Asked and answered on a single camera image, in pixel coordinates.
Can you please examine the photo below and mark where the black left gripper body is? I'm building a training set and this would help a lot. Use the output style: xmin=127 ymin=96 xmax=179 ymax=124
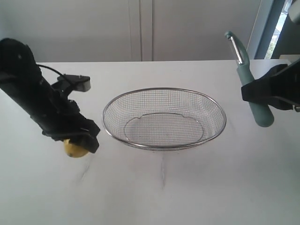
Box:
xmin=28 ymin=81 xmax=81 ymax=141

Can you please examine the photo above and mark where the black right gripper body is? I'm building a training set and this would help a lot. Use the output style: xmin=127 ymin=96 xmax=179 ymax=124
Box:
xmin=274 ymin=60 xmax=300 ymax=112

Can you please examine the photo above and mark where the yellow lemon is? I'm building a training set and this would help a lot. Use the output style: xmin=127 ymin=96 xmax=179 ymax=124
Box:
xmin=63 ymin=139 xmax=89 ymax=158

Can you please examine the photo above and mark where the teal handled peeler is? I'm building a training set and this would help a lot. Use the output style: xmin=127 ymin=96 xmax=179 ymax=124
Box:
xmin=225 ymin=31 xmax=274 ymax=128

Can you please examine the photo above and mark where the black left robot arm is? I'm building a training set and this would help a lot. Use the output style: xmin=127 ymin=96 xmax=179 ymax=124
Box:
xmin=0 ymin=38 xmax=100 ymax=153

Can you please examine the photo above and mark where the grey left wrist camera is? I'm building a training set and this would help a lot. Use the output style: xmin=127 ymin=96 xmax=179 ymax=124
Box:
xmin=57 ymin=74 xmax=91 ymax=92

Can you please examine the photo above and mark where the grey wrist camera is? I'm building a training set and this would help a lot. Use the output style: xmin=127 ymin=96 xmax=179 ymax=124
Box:
xmin=57 ymin=74 xmax=91 ymax=92
xmin=288 ymin=0 xmax=300 ymax=24

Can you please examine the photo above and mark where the black left camera cable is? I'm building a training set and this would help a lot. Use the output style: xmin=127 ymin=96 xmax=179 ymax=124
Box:
xmin=36 ymin=64 xmax=71 ymax=82

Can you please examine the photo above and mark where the oval metal wire basket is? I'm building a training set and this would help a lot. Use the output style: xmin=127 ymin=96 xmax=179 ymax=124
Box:
xmin=102 ymin=87 xmax=227 ymax=151

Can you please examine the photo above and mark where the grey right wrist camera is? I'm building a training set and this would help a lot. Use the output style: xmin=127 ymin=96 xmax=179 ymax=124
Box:
xmin=288 ymin=0 xmax=300 ymax=24

